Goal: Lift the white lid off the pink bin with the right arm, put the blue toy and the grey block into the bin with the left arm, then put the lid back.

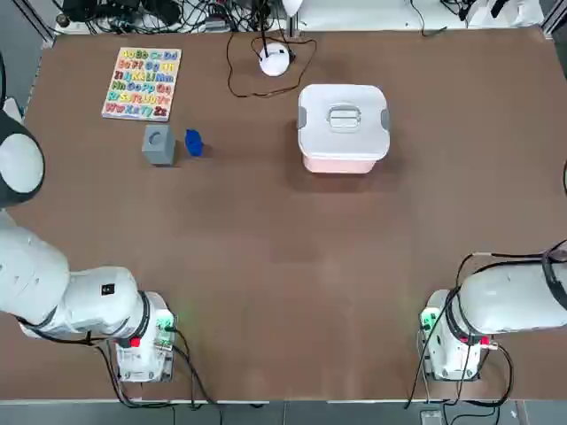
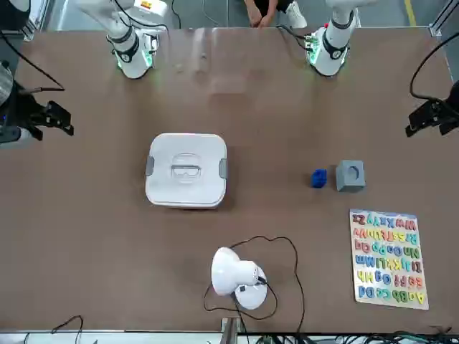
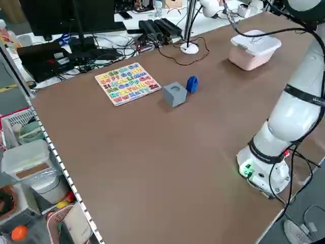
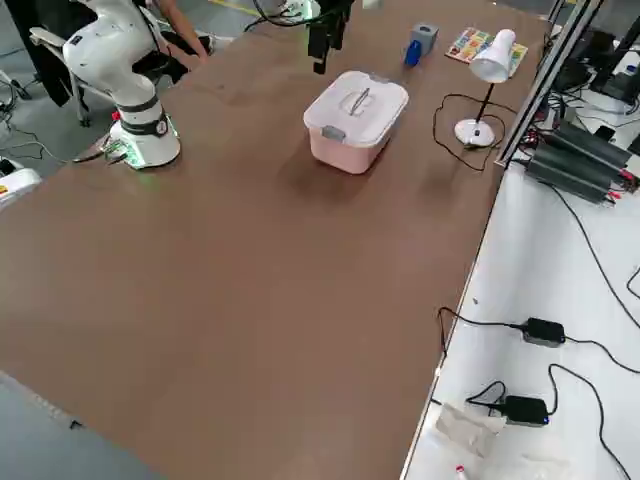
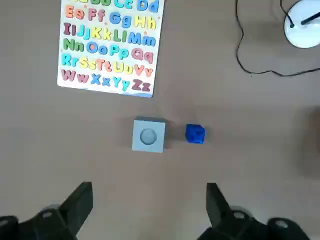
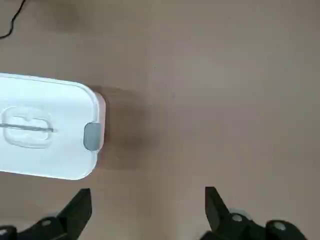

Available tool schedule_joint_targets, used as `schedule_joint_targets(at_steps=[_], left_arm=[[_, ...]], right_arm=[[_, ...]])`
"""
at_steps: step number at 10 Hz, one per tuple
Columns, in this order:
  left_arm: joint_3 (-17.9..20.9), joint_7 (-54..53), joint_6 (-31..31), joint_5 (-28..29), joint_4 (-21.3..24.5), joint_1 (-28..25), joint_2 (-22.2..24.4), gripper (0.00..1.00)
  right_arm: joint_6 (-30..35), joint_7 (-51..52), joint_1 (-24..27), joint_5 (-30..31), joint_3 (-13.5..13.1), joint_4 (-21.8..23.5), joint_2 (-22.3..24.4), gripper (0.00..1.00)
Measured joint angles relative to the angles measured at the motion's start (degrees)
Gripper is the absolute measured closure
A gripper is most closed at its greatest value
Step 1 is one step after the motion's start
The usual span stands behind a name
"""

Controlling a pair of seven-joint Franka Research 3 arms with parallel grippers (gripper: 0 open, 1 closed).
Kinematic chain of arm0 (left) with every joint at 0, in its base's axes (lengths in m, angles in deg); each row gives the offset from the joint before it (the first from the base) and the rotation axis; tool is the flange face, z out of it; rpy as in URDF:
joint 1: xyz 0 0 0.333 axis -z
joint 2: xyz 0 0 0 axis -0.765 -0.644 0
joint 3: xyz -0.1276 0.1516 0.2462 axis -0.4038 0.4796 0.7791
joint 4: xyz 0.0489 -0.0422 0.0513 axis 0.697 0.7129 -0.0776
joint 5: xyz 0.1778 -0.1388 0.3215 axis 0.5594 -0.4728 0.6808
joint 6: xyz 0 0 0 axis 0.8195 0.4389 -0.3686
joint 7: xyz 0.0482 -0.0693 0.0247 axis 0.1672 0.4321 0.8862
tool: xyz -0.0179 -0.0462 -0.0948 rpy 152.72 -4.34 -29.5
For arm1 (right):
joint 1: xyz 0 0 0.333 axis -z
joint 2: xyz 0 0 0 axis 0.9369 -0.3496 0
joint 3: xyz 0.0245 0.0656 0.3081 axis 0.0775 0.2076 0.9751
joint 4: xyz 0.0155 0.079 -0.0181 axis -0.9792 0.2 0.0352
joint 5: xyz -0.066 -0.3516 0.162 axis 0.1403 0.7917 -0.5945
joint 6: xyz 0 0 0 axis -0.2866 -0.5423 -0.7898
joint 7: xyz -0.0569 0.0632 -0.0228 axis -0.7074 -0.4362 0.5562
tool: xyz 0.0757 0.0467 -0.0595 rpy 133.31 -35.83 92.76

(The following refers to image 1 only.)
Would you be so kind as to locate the white bin lid grey latches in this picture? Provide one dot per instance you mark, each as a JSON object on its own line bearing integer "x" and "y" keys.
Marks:
{"x": 343, "y": 133}

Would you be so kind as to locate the blue toy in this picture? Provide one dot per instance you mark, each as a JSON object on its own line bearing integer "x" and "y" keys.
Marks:
{"x": 194, "y": 142}

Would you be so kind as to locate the grey block with round hole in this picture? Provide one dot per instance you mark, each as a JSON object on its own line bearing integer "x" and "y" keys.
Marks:
{"x": 158, "y": 148}

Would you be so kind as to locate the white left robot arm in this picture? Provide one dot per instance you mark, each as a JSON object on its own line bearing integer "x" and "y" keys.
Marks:
{"x": 88, "y": 301}

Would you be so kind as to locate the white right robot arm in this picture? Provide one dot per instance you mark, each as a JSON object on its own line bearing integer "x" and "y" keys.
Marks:
{"x": 509, "y": 301}

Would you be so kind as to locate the pink plastic bin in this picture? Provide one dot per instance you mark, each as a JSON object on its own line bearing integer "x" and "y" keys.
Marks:
{"x": 341, "y": 166}

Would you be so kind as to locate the white desk lamp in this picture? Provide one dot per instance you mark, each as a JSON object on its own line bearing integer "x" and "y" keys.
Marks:
{"x": 274, "y": 63}

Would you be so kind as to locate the colourful alphabet puzzle board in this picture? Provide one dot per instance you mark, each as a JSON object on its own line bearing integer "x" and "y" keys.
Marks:
{"x": 142, "y": 84}

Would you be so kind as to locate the aluminium frame post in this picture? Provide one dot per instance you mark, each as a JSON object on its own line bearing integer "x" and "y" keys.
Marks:
{"x": 292, "y": 20}

